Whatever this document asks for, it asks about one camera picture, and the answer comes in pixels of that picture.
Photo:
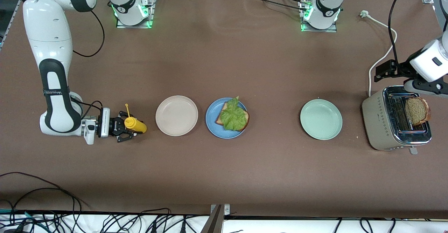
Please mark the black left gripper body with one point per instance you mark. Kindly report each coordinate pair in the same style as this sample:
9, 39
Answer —
400, 68

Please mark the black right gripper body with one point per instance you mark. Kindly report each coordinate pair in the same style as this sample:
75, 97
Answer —
115, 124

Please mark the yellow squeeze bottle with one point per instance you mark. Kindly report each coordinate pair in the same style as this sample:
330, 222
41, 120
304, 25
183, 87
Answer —
138, 125

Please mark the green lettuce leaf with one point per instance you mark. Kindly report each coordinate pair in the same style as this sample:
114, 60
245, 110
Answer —
232, 117

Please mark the brown bread slice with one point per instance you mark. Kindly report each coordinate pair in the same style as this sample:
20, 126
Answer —
416, 111
246, 121

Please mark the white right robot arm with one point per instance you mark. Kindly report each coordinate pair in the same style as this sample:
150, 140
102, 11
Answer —
45, 33

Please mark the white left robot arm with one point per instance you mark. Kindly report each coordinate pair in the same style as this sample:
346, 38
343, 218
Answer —
425, 68

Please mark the beige plate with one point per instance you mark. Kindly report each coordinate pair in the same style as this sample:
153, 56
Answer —
176, 115

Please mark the pale green plate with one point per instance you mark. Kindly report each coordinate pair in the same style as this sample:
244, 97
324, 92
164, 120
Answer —
321, 119

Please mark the blue plate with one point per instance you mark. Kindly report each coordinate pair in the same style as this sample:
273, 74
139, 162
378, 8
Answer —
224, 133

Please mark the beige chrome toaster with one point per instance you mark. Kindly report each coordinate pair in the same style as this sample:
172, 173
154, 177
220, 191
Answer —
378, 121

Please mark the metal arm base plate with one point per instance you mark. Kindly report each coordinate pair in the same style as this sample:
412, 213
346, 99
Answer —
151, 1
318, 30

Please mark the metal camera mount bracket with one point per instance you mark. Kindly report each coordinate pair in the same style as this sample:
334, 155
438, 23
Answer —
217, 222

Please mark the aluminium frame rail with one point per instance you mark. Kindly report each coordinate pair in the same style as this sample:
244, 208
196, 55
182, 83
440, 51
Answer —
15, 14

